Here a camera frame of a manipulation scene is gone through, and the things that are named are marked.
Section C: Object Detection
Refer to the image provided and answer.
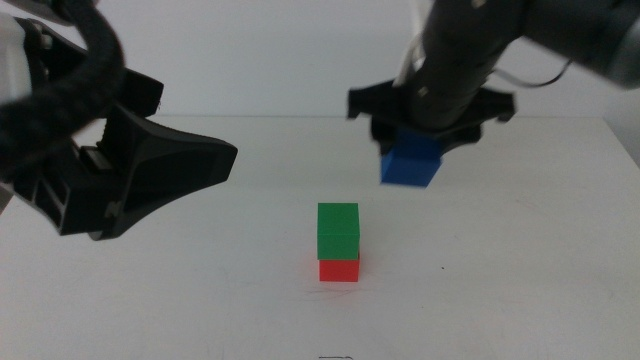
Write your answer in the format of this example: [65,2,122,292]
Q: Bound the red cube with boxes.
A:
[318,252,361,283]

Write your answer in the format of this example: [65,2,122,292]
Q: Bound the thin grey cable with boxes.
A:
[492,58,574,89]

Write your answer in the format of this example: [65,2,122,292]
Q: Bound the black braided cable sleeve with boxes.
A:
[0,0,127,182]

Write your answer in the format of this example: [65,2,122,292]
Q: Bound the green cube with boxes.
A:
[316,202,361,261]

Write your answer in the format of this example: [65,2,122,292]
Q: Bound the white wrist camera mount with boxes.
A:
[0,12,31,104]

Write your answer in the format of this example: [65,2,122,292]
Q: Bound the blue cube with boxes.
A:
[379,128,444,189]

